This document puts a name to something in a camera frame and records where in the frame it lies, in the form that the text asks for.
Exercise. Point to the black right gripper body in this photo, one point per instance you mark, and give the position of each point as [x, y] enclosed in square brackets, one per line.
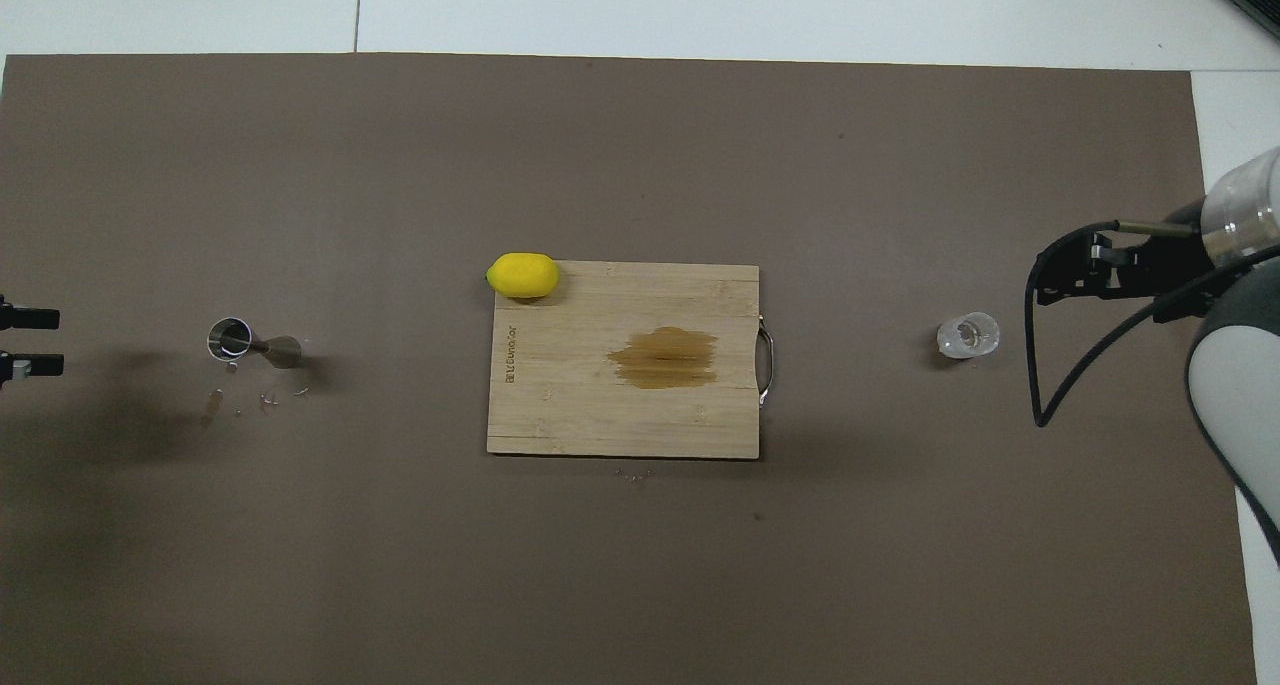
[1160, 265]

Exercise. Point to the wooden cutting board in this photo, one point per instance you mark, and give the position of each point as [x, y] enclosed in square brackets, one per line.
[560, 405]

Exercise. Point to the brown table mat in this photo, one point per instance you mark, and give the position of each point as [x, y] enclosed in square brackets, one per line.
[400, 165]

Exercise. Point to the yellow lemon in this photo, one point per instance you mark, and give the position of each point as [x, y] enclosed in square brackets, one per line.
[523, 275]

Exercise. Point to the steel double jigger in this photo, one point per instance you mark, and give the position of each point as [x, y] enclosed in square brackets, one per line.
[232, 339]

